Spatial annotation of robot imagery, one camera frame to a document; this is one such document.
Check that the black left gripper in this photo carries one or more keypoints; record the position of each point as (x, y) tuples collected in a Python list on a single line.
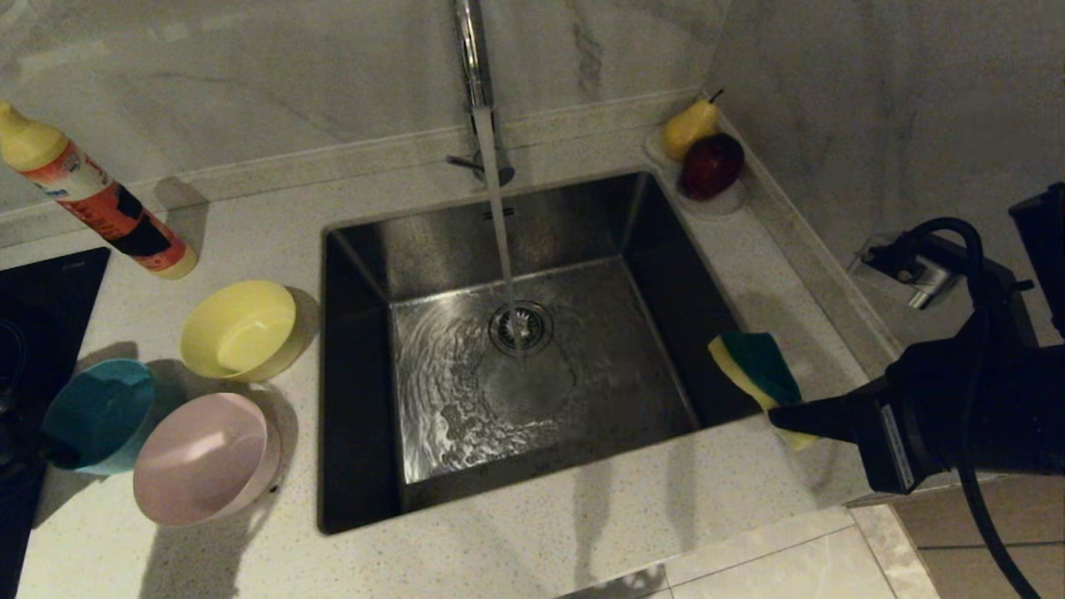
[(17, 449)]

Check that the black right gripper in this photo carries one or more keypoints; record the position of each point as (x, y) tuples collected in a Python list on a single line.
[(982, 408)]

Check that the blue plastic bowl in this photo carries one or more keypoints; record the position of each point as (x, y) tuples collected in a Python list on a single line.
[(104, 408)]

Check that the green yellow sponge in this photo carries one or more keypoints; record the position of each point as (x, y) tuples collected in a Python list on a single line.
[(757, 366)]

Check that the orange detergent bottle yellow cap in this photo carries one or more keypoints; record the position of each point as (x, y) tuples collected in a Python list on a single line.
[(108, 208)]

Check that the chrome faucet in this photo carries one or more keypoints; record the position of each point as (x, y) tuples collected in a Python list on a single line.
[(473, 58)]

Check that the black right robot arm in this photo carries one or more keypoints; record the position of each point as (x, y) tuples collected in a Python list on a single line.
[(1044, 249)]

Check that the stainless steel sink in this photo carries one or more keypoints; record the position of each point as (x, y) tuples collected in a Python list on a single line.
[(624, 374)]

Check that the pink plastic bowl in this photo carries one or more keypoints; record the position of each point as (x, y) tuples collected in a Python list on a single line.
[(204, 457)]

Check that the black induction cooktop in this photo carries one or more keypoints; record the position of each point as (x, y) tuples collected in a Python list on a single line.
[(50, 291)]

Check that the yellow plastic bowl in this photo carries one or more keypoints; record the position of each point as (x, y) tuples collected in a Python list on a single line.
[(241, 330)]

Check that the small white dish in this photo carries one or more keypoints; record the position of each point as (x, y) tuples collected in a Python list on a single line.
[(717, 205)]

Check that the dark red apple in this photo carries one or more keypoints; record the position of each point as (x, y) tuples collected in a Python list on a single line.
[(710, 166)]

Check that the round metal drain strainer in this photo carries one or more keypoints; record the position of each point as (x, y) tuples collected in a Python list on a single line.
[(532, 333)]

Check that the yellow pear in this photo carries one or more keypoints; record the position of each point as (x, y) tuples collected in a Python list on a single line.
[(686, 127)]

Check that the running water stream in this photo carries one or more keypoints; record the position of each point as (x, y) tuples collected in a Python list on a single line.
[(499, 225)]

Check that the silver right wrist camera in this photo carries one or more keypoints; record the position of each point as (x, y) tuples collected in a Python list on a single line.
[(911, 270)]

